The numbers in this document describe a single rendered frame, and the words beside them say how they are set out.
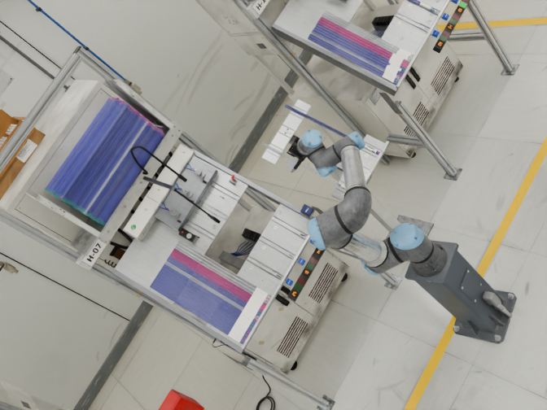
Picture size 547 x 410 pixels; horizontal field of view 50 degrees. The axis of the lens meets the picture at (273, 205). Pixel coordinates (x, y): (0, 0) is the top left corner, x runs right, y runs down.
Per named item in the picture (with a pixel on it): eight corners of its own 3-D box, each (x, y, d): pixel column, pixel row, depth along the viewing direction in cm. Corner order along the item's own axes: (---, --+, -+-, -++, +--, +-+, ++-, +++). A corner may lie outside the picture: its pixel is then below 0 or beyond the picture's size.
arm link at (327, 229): (409, 264, 240) (343, 228, 198) (378, 281, 246) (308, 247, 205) (399, 239, 246) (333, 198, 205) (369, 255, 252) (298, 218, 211)
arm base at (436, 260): (452, 246, 242) (441, 234, 236) (440, 279, 237) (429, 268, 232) (421, 242, 253) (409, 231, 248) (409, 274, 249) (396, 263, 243)
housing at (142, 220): (199, 160, 294) (194, 150, 281) (145, 244, 285) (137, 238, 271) (185, 153, 296) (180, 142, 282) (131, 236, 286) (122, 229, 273)
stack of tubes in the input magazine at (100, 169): (166, 133, 272) (120, 96, 256) (103, 227, 262) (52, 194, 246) (154, 131, 281) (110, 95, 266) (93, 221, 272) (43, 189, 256)
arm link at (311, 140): (310, 151, 233) (299, 133, 233) (304, 158, 244) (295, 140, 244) (327, 142, 234) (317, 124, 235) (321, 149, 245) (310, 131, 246)
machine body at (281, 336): (355, 271, 343) (291, 217, 307) (294, 379, 330) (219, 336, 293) (286, 244, 394) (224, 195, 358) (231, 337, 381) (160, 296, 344)
